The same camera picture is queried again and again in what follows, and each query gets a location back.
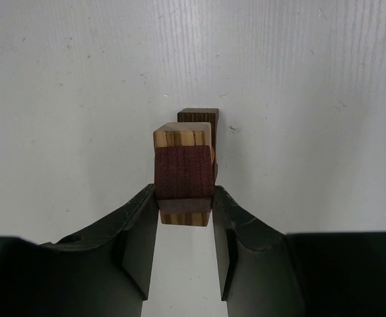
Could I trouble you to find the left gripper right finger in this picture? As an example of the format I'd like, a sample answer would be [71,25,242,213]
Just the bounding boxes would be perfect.
[212,186,386,316]

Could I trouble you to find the light striped wood block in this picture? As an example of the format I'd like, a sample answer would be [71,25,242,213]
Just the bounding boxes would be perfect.
[153,122,212,227]

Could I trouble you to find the maroon triangular block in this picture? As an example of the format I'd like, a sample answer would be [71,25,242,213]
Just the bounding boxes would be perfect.
[154,145,214,215]

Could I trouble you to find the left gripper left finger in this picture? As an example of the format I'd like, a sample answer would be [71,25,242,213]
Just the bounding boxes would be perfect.
[0,185,158,316]

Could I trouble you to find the dark brown arch block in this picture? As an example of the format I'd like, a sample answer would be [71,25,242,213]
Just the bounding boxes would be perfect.
[177,108,220,181]

